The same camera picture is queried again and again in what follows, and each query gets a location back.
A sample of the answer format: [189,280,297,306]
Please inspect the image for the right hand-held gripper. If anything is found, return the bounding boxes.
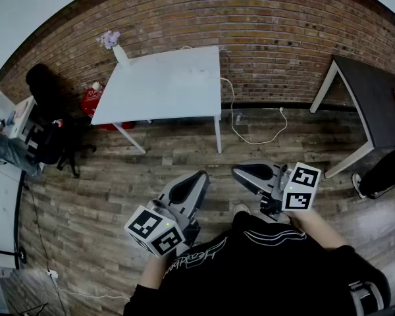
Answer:
[231,161,322,221]

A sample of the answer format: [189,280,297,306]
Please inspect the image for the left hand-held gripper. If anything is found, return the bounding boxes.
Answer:
[123,170,211,259]

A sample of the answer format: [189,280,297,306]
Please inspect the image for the person's right forearm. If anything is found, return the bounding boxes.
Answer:
[288,207,349,251]

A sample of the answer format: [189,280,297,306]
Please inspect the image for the person's left forearm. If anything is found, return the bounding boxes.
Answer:
[138,247,185,291]

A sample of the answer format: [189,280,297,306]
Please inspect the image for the person's black printed t-shirt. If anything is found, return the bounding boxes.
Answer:
[123,211,392,316]

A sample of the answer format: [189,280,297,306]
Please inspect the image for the white square table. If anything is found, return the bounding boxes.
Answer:
[91,45,223,155]

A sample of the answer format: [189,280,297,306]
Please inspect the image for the red bag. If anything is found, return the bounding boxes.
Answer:
[81,82,135,131]

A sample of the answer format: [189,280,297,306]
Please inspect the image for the dark table with white legs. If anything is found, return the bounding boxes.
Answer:
[309,53,395,179]

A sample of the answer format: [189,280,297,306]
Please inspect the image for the white ribbed vase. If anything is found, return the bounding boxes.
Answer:
[113,43,131,69]

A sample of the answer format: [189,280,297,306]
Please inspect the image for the black office chair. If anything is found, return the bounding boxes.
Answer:
[25,63,97,178]

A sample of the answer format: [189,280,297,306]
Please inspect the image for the purple flowers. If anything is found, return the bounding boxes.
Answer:
[97,30,122,50]

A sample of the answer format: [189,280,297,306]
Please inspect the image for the white storage box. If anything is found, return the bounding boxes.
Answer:
[8,95,38,141]

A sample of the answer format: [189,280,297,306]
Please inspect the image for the white desk with black edge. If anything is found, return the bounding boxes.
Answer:
[0,87,24,270]

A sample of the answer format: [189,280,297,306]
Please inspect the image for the black stand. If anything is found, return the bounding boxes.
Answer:
[0,246,28,265]

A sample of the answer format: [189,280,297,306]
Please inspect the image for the white power cable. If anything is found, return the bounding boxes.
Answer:
[210,76,289,145]

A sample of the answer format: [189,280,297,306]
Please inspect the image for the thin white floor cable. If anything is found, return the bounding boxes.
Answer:
[51,276,132,302]

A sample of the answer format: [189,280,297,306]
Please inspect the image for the thin black floor cable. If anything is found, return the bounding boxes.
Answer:
[22,182,51,271]

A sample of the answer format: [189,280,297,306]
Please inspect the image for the grey harness strap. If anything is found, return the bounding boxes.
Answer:
[348,280,385,316]

